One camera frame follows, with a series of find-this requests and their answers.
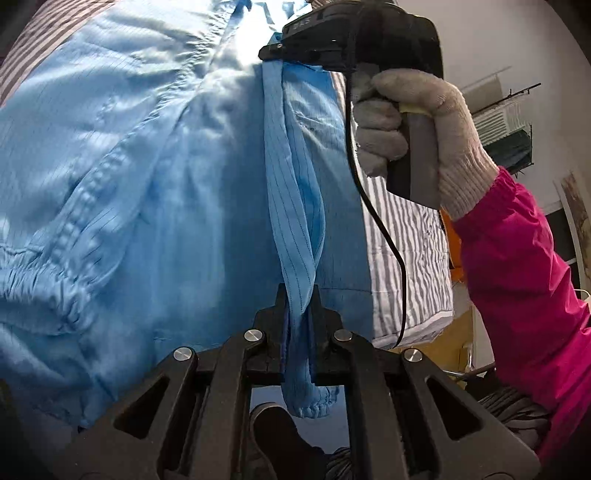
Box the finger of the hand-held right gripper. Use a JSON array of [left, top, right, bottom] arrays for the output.
[[257, 41, 343, 71]]

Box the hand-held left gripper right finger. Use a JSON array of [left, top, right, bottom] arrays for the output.
[[310, 285, 541, 480]]

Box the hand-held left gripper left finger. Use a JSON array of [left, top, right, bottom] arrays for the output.
[[58, 284, 289, 480]]

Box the light blue jacket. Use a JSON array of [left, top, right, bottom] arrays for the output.
[[0, 0, 375, 430]]

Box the black clothes rack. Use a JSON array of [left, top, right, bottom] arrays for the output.
[[462, 69, 543, 174]]

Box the person's right hand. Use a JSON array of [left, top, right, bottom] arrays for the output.
[[353, 68, 502, 221]]

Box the person's dark shoe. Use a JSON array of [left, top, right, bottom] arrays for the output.
[[249, 402, 324, 480]]

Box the striped bed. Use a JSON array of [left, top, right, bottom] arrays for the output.
[[0, 0, 455, 349]]

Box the white striped hanging towel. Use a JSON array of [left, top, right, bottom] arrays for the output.
[[473, 102, 529, 147]]

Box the orange stool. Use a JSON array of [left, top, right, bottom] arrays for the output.
[[441, 210, 465, 282]]

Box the dark hanging garment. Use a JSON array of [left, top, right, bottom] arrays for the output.
[[485, 129, 534, 172]]

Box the person's striped pants leg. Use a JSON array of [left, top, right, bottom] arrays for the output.
[[325, 385, 552, 480]]

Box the leaning framed picture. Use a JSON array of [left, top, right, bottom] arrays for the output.
[[561, 171, 591, 259]]

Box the black speckled panel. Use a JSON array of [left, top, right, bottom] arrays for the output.
[[545, 208, 578, 264]]

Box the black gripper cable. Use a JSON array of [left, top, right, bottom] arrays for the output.
[[344, 18, 408, 349]]

